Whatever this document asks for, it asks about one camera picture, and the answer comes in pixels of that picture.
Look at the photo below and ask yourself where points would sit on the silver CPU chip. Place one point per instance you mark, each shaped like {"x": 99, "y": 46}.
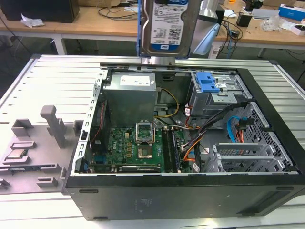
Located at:
{"x": 17, "y": 154}

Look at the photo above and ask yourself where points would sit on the green motherboard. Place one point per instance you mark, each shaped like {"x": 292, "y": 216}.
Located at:
{"x": 119, "y": 148}

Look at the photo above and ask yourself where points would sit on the small black box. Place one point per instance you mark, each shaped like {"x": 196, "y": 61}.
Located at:
{"x": 244, "y": 19}

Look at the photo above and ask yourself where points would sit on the crumpled clear plastic wrap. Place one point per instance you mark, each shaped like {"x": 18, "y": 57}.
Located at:
{"x": 32, "y": 22}

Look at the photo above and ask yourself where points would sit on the grey power supply unit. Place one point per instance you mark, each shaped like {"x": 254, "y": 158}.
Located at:
{"x": 129, "y": 95}

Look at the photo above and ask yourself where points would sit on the grey parts rack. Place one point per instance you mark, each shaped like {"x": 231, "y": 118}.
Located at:
{"x": 35, "y": 148}

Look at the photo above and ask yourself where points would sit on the blue cardboard box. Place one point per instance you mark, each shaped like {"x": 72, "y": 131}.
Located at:
{"x": 291, "y": 11}

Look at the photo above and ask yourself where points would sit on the black graphics card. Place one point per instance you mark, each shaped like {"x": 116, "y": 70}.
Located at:
{"x": 139, "y": 168}

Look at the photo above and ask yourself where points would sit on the RAM stick on rack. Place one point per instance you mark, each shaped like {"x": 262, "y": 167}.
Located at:
{"x": 19, "y": 168}

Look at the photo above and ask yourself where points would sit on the hard disk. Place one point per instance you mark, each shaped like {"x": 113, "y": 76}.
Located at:
{"x": 164, "y": 31}

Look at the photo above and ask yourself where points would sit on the clear plastic bags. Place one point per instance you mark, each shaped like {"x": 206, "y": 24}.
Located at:
{"x": 274, "y": 23}

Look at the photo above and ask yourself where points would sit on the large black box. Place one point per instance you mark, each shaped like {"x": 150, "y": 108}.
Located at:
{"x": 40, "y": 9}

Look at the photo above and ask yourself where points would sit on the wooden desk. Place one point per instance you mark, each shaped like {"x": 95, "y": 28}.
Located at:
{"x": 71, "y": 28}

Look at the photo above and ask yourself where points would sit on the metal disk bay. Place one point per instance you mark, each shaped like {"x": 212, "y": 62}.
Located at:
{"x": 240, "y": 162}

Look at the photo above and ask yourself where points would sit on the CPU socket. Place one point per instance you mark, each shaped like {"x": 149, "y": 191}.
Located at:
{"x": 145, "y": 153}

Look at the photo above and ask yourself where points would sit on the black PC case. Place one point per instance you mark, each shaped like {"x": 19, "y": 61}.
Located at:
{"x": 181, "y": 198}

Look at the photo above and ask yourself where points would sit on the RAM stick in slot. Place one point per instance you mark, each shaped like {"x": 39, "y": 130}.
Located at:
{"x": 175, "y": 150}

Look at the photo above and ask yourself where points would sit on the blue drive bay latch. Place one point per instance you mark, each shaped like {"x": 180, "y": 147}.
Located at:
{"x": 206, "y": 82}

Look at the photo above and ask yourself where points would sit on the white flat box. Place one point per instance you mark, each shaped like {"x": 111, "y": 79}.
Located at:
{"x": 264, "y": 13}

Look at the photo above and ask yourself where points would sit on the metal drive cage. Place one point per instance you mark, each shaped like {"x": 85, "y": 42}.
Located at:
{"x": 214, "y": 102}

